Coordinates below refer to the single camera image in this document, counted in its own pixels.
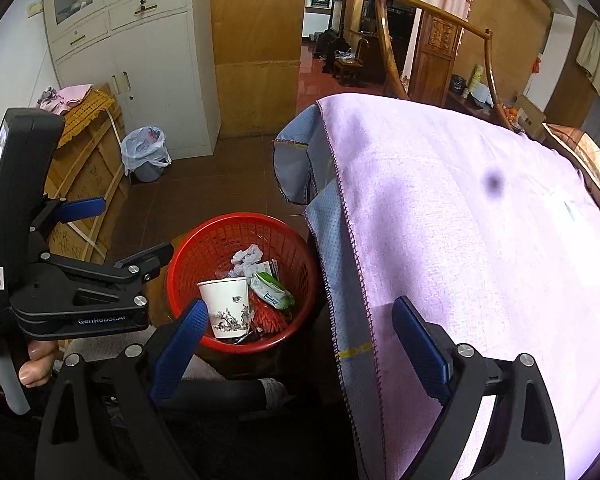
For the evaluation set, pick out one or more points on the purple printed bedsheet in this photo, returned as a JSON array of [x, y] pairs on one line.
[[480, 260]]

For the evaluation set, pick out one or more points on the grey bin with plastic bag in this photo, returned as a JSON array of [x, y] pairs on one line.
[[142, 155]]

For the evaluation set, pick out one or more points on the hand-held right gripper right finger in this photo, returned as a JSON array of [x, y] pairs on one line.
[[420, 350]]

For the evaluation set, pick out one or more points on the brown floral pillow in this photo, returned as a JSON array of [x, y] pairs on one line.
[[595, 155]]

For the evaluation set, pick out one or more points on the red plastic basket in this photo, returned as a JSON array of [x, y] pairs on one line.
[[205, 245]]

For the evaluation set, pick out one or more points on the person's left hand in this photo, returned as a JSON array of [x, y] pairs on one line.
[[37, 365]]

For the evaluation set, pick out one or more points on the small wooden chair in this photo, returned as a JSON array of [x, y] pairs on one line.
[[352, 62]]

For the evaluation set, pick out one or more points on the green wet wipes packet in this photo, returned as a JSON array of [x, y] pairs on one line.
[[272, 292]]

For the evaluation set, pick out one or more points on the yellow woven mat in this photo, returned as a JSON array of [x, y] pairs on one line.
[[87, 110]]

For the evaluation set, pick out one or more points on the white metal cabinet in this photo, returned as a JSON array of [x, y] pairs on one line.
[[155, 60]]

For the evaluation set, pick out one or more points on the wooden board crate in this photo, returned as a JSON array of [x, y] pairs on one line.
[[87, 185]]

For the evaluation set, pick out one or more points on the pink clothes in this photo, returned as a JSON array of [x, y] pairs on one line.
[[67, 97]]

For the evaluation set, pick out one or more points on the white paper cup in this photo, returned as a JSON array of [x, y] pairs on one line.
[[225, 305]]

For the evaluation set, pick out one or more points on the white tissue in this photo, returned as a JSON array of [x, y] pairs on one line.
[[247, 257]]

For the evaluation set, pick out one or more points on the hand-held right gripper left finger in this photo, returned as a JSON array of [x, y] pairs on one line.
[[180, 355]]

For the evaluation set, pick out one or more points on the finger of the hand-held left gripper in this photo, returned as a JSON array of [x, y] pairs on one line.
[[130, 265], [82, 208]]

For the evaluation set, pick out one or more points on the curved wooden armchair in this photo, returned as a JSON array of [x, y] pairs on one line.
[[435, 50]]

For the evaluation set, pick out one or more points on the grey blue dotted underlay cloth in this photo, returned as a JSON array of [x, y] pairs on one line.
[[330, 240]]

